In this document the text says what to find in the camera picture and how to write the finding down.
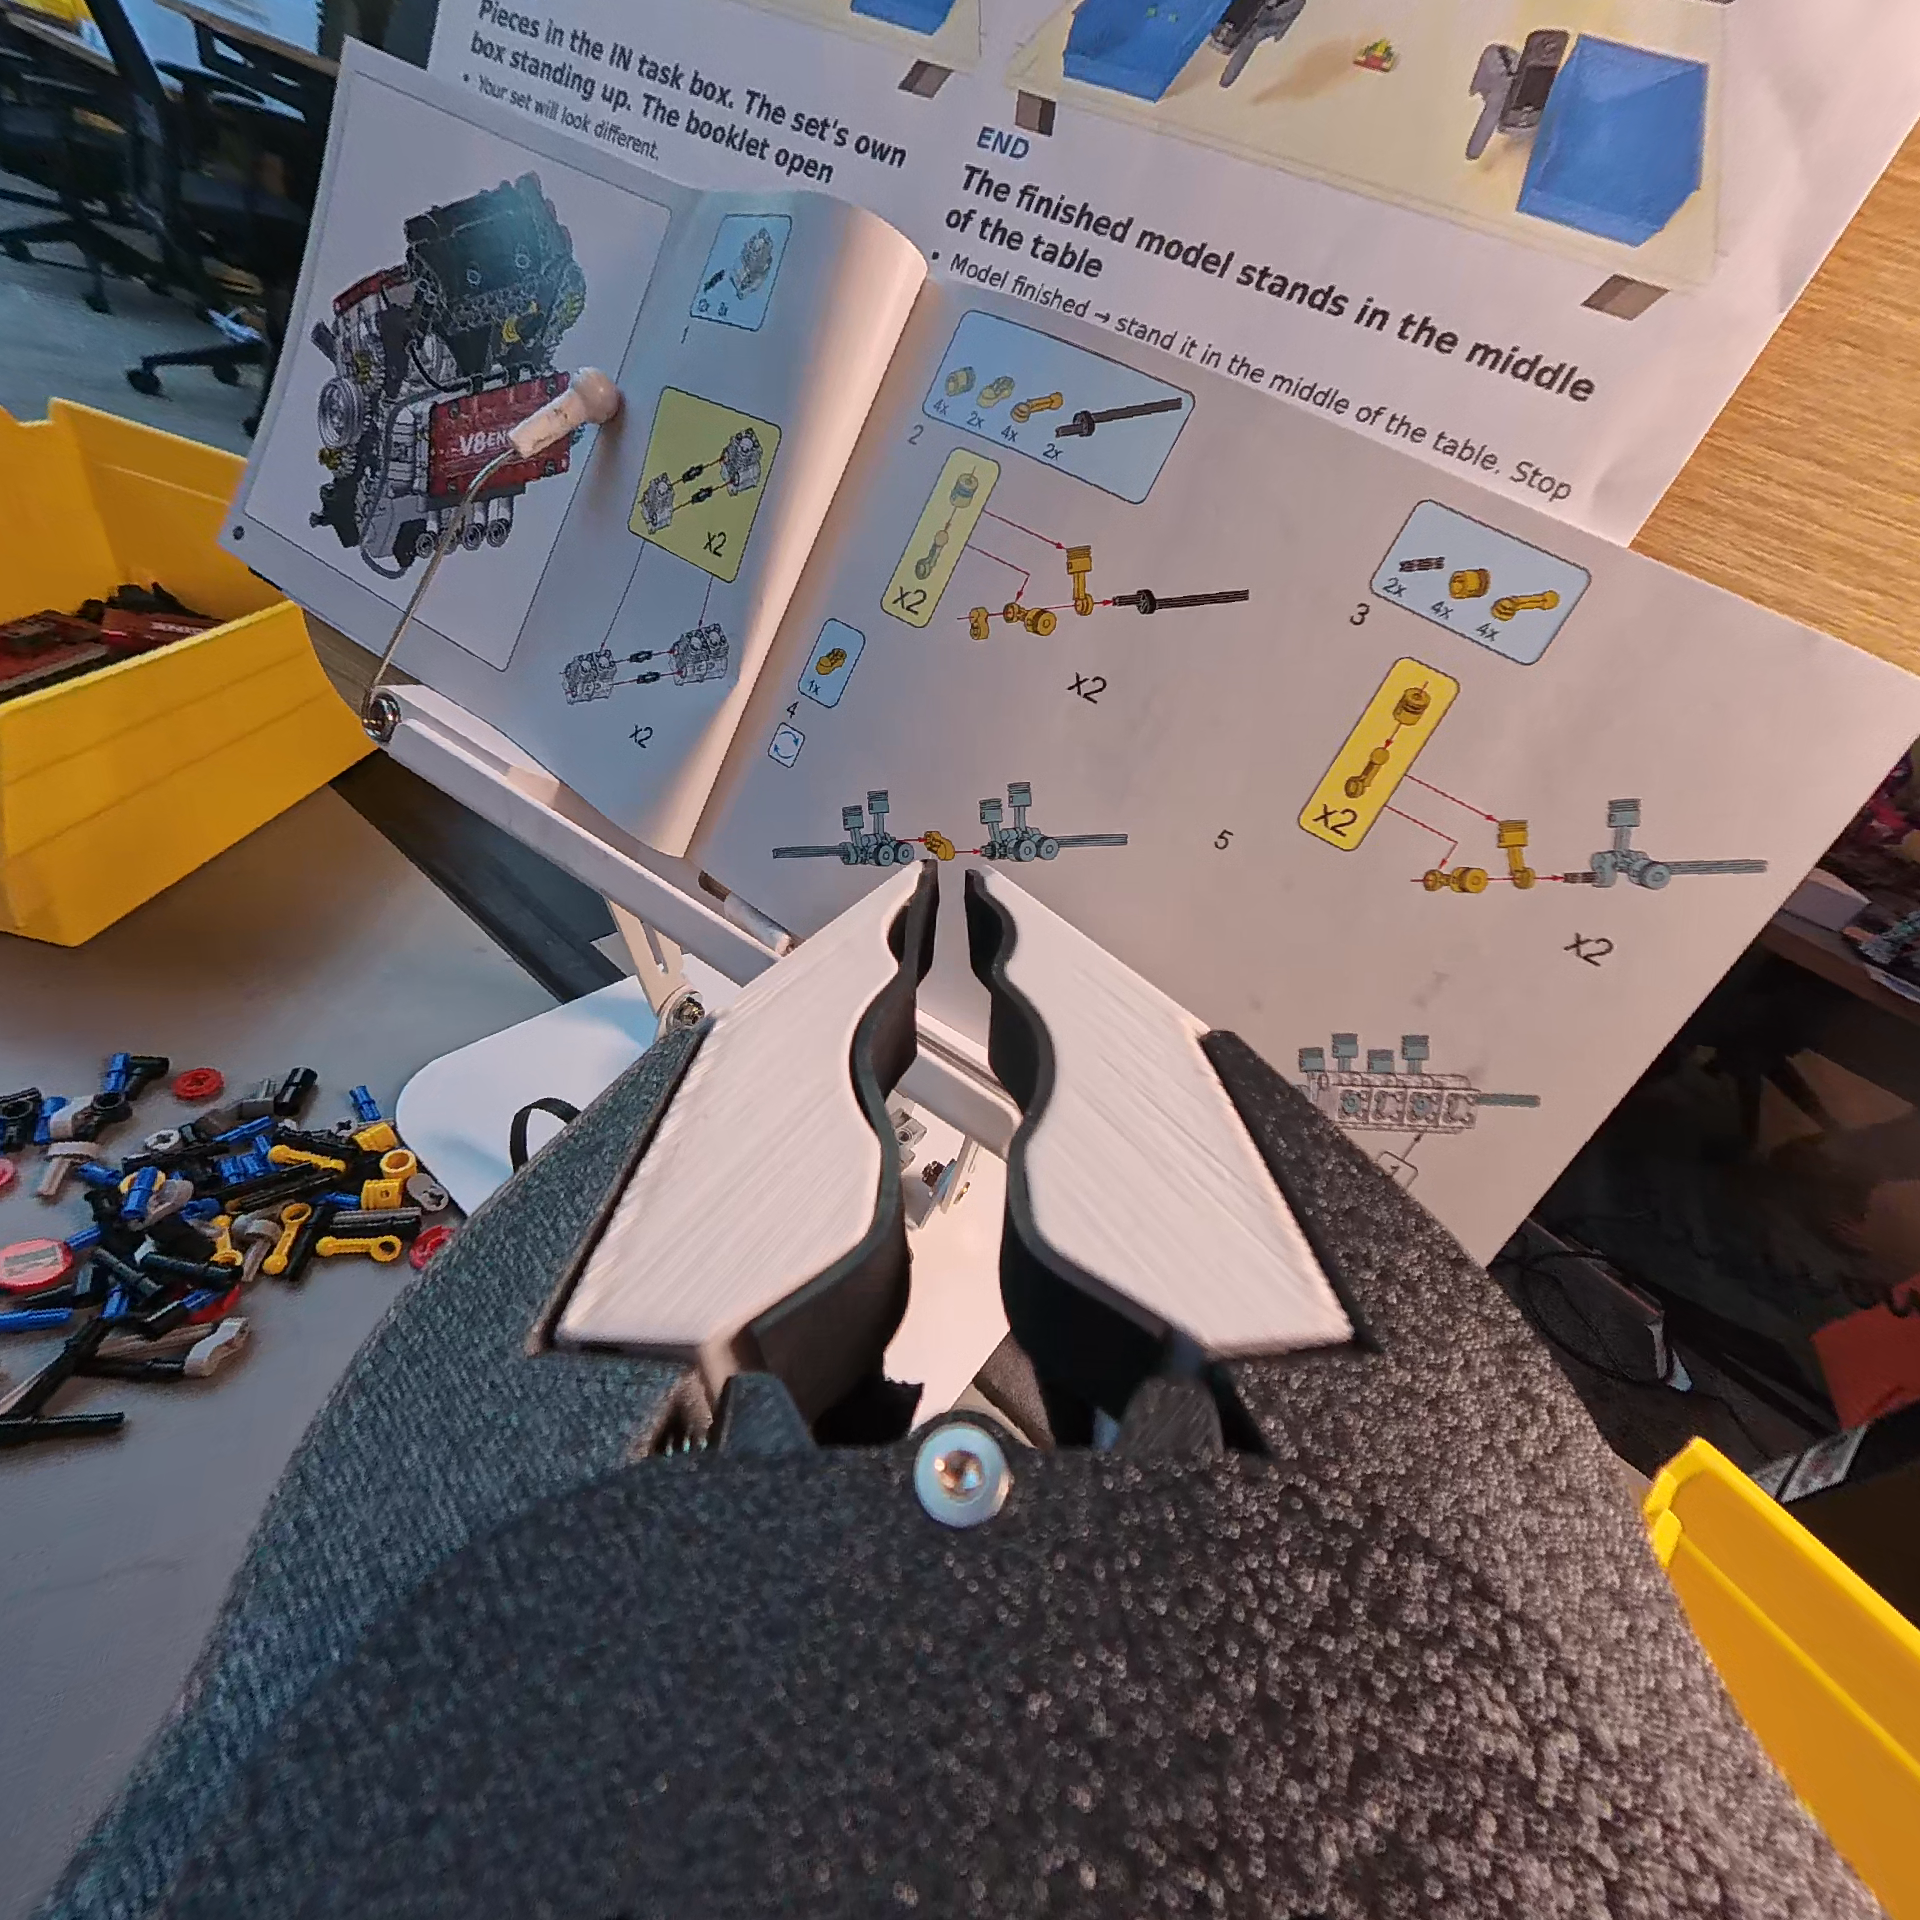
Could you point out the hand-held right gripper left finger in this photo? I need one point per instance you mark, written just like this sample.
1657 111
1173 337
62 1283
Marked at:
751 1170

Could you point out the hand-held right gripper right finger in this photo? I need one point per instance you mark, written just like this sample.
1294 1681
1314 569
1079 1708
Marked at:
1154 1185

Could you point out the pile of small toy pieces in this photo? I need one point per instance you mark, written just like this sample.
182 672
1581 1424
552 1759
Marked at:
182 1185

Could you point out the grey desk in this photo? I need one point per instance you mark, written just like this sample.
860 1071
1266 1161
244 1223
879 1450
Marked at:
225 1576

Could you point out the printed task sheet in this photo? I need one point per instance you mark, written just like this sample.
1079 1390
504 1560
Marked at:
1652 300

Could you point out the white book stand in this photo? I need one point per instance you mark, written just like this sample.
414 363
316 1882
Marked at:
517 787

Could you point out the yellow plastic bin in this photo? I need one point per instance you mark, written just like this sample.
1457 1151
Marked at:
166 779
1799 1651

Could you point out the heap of red black parts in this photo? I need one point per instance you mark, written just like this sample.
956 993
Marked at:
106 639

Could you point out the instruction booklet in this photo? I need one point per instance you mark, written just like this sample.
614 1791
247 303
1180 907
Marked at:
495 182

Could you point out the black office chair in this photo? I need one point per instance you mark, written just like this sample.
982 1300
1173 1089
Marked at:
225 182

